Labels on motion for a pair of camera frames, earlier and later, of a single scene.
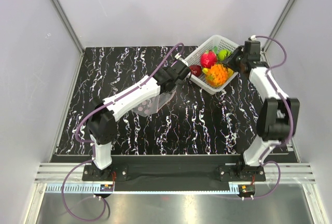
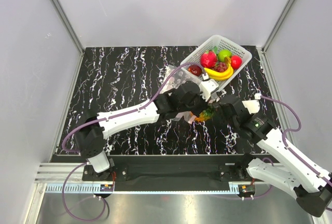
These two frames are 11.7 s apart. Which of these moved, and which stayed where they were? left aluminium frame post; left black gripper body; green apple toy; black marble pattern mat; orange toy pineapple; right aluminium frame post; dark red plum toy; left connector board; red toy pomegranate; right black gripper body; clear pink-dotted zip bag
Moved: left black gripper body; right black gripper body; orange toy pineapple; clear pink-dotted zip bag
Stayed: green apple toy; black marble pattern mat; dark red plum toy; left connector board; red toy pomegranate; left aluminium frame post; right aluminium frame post
